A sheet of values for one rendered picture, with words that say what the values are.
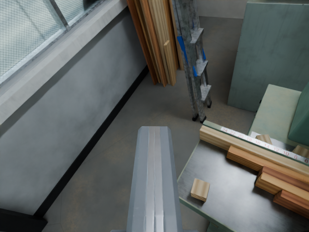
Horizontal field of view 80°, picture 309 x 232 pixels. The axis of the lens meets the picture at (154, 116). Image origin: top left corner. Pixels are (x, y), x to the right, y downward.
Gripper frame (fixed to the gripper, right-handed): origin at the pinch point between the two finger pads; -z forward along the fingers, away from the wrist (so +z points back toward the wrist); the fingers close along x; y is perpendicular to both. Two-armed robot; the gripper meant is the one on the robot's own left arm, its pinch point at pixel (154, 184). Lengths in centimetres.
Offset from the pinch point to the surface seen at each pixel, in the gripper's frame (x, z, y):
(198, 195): 10.2, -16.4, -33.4
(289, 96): 50, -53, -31
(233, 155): 20.1, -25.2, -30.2
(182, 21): 15, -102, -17
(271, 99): 44, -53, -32
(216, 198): 15.0, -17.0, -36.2
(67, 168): -70, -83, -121
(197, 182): 10.2, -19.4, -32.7
